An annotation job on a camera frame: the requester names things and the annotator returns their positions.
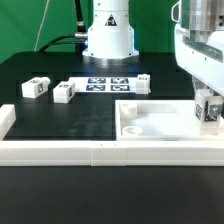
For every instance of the white U-shaped obstacle fence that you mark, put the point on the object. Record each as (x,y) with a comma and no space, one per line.
(107,153)

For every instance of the white square tabletop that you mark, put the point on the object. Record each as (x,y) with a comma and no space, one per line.
(161,120)

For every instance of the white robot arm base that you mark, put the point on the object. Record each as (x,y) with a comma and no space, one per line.
(110,36)

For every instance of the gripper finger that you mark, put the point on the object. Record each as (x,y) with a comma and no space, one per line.
(213,108)
(199,87)

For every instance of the white AprilTag marker sheet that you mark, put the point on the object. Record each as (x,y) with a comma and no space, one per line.
(104,84)

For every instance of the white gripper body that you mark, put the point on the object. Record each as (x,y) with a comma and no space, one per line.
(199,40)

